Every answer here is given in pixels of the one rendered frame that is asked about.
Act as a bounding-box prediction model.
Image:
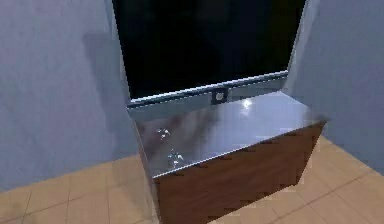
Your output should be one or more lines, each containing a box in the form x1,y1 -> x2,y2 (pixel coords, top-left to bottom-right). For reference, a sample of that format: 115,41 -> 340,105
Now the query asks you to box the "dark window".
111,0 -> 307,107

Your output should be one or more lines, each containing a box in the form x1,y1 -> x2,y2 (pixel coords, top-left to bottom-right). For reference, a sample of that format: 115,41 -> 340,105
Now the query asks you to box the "brown wooden cabinet grey top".
127,90 -> 329,224

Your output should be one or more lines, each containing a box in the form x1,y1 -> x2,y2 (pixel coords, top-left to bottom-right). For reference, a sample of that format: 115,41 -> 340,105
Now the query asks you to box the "small black window latch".
211,87 -> 229,106

